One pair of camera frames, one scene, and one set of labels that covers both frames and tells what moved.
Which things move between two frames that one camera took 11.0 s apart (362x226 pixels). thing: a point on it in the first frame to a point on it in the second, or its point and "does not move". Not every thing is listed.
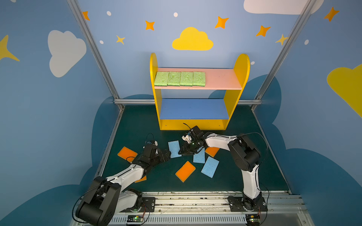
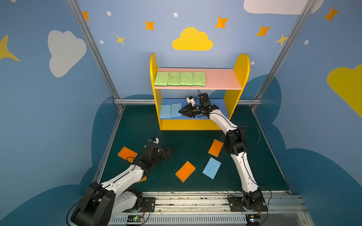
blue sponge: [174, 148] to [165, 111]
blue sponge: [210, 166] does not move
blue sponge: [200, 157] to [175, 108]
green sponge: [161, 78] does not move
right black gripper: [189, 147] to [191, 110]
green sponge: [186, 78] does not move
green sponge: [174, 78] does not move
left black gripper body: [161, 154] does not move
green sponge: [199, 78] does not move
